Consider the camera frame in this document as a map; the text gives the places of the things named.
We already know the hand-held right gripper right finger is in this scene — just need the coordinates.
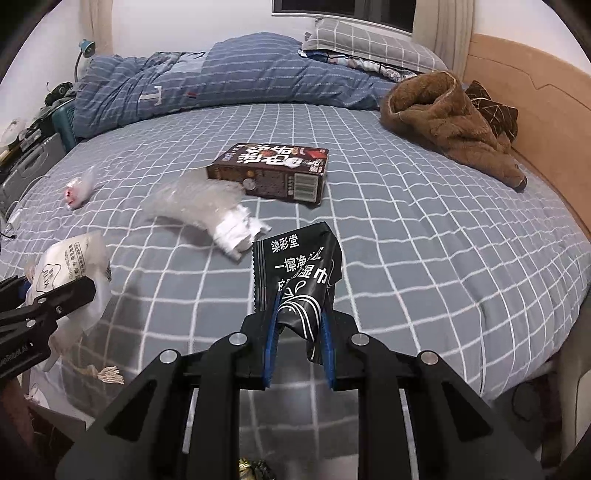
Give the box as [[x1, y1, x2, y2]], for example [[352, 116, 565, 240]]
[[321, 305, 546, 480]]

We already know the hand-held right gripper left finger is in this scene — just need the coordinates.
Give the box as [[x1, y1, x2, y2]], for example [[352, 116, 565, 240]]
[[55, 291, 282, 480]]

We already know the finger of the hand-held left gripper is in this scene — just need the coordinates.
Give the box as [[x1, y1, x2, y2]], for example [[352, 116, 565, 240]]
[[21, 276, 98, 324], [0, 275, 29, 308]]

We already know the white printed packet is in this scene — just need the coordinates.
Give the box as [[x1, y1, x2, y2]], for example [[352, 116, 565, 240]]
[[25, 231, 112, 372]]

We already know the black wet wipe packet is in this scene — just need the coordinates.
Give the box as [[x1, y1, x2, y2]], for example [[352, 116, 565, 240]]
[[252, 222, 343, 365]]

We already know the clear plastic wrap red mark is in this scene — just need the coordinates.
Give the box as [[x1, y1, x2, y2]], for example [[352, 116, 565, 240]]
[[64, 165, 99, 212]]

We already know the clear bubble bag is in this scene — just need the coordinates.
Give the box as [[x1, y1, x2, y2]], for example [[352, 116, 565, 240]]
[[143, 178, 245, 232]]

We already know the dark brown carton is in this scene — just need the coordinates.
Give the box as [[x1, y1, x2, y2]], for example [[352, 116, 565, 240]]
[[206, 143, 330, 206]]

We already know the grey suitcase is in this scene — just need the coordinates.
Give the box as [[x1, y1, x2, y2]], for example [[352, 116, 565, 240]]
[[0, 131, 65, 217]]

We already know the grey checked bed sheet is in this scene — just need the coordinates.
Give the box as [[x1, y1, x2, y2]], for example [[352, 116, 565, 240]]
[[0, 102, 591, 416]]

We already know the white plastic bag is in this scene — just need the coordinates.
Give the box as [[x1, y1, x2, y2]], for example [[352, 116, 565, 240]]
[[0, 119, 28, 148]]

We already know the teal plastic crate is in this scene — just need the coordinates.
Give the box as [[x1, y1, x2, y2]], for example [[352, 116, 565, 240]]
[[51, 100, 79, 153]]

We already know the dark bundle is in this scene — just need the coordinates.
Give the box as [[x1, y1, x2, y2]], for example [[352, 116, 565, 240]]
[[44, 80, 77, 106]]

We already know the blue desk lamp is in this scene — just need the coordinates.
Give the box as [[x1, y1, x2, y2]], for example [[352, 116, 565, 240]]
[[74, 39, 97, 79]]

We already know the pale chair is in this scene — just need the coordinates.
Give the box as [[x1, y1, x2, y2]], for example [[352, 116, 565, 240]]
[[547, 295, 591, 467]]

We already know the brown fleece garment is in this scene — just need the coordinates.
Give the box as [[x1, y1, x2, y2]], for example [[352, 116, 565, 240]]
[[379, 70, 528, 191]]

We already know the narrow beige curtain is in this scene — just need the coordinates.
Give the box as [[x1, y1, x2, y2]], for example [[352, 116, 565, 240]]
[[88, 0, 116, 58]]

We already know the blue striped duvet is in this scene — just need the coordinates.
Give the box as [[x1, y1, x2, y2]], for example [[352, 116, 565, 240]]
[[74, 32, 402, 139]]

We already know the dark patterned pillow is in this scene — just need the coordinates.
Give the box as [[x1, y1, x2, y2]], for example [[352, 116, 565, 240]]
[[298, 48, 407, 84]]

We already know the brown diamond-pattern cushion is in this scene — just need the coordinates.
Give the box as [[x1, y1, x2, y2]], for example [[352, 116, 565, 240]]
[[464, 80, 519, 141]]

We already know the grey checked pillow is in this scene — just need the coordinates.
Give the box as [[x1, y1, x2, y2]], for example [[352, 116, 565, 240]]
[[302, 18, 448, 75]]

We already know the wooden bed headboard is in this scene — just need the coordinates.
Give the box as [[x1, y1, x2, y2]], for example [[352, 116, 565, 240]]
[[462, 33, 591, 241]]

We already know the wide beige curtain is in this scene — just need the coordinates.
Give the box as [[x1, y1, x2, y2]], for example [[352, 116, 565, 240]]
[[411, 0, 476, 75]]

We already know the dark window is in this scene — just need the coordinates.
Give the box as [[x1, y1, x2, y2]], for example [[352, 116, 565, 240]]
[[271, 0, 416, 34]]

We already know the beige rope tassel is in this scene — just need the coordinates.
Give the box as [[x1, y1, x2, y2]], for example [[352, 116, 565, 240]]
[[69, 364, 125, 385]]

